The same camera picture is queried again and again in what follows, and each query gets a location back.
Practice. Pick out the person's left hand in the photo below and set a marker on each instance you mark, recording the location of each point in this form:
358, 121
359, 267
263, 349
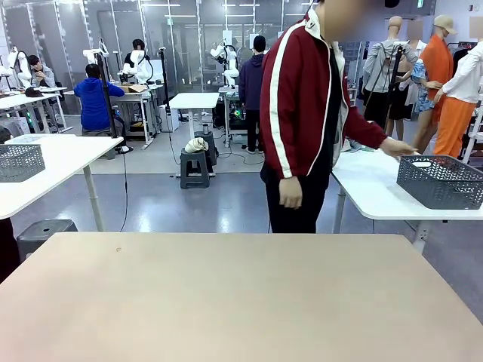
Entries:
402, 149

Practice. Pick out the person's right hand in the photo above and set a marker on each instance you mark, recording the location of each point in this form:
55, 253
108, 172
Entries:
290, 192

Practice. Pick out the light cloth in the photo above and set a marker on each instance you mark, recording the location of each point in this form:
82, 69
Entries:
356, 146

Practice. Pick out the person's left forearm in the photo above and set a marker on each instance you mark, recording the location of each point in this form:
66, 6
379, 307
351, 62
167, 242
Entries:
371, 134

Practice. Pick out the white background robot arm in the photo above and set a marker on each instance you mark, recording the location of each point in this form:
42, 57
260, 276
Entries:
140, 66
90, 54
23, 71
230, 71

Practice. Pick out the person's right forearm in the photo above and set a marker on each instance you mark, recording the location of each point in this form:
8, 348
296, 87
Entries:
279, 154

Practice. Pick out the grey plastic lattice basket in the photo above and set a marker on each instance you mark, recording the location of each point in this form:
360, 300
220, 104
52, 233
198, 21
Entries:
19, 164
434, 188

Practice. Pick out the figure in white open shirt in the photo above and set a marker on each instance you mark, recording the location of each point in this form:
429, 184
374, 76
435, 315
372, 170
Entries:
412, 94

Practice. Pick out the mannequin white shirt orange trousers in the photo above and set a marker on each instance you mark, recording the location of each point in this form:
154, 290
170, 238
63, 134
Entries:
453, 120

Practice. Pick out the white clothes rack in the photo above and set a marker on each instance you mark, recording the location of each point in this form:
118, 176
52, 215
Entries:
476, 132

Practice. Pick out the mannequin in blue floral dress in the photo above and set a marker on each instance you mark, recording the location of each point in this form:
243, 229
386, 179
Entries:
419, 71

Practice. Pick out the mannequin in grey hoodie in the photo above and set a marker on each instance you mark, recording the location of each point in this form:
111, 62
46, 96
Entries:
377, 64

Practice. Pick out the dark plastic stool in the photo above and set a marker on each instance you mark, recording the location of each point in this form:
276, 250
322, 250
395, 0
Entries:
212, 147

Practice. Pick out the mannequin in orange jacket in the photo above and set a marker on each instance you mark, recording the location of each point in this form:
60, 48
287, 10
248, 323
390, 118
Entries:
437, 64

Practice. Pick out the computer tower with coloured lights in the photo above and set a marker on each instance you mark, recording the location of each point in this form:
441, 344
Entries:
237, 113

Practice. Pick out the grey plastic stool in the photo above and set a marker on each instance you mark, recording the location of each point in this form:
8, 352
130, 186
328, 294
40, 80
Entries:
194, 157
41, 232

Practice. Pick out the beige cloth bundle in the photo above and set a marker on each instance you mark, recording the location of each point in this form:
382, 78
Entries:
196, 145

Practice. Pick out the metal tumbler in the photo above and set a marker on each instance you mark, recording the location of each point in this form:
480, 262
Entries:
206, 129

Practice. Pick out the person in red jacket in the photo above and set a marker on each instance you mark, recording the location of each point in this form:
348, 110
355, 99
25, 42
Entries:
294, 75

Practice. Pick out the person in navy hoodie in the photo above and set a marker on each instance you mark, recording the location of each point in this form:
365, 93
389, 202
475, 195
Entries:
251, 79

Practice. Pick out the small white standing desk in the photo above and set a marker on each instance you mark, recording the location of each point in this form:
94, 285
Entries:
194, 100

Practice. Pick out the black tripod pole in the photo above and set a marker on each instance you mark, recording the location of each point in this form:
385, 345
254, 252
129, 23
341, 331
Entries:
107, 98
164, 83

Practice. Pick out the white desk with metal legs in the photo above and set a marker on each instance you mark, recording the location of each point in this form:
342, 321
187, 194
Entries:
132, 96

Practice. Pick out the open cardboard box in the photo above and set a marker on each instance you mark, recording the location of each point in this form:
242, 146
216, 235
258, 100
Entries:
134, 88

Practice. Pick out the person in blue hoodie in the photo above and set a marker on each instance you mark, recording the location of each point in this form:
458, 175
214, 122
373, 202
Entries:
94, 102

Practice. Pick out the seated person in grey jacket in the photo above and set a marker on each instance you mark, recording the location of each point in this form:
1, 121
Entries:
43, 77

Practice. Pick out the clear plastic storage box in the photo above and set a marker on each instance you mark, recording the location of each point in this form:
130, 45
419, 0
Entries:
22, 138

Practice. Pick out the black cap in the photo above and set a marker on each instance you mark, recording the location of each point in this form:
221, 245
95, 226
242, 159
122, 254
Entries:
33, 92

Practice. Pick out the long white desk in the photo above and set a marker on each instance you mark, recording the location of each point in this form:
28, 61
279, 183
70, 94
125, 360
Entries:
22, 100

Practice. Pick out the black pedestal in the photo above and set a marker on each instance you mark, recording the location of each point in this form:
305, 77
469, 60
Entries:
7, 249

